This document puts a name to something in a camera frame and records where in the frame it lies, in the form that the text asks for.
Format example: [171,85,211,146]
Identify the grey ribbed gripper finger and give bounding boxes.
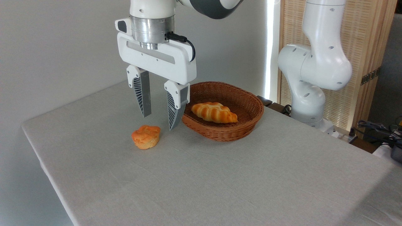
[164,80,190,131]
[127,65,152,118]

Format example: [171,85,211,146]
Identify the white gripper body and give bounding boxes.
[117,31,197,85]

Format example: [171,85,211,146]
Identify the orange muffin bread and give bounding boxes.
[131,125,161,150]

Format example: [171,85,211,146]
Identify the golden croissant bread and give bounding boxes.
[191,102,238,123]

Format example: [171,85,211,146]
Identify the brown woven wicker basket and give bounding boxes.
[182,82,264,142]

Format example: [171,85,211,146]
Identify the grey tablecloth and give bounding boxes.
[21,75,402,226]

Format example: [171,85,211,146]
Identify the dark brown furniture corner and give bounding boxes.
[257,95,273,107]

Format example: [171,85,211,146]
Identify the black metal screen hinge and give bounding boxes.
[361,67,381,86]

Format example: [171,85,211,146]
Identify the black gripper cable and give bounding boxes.
[165,31,196,62]

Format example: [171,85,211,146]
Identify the black cable bundle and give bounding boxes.
[356,120,402,146]

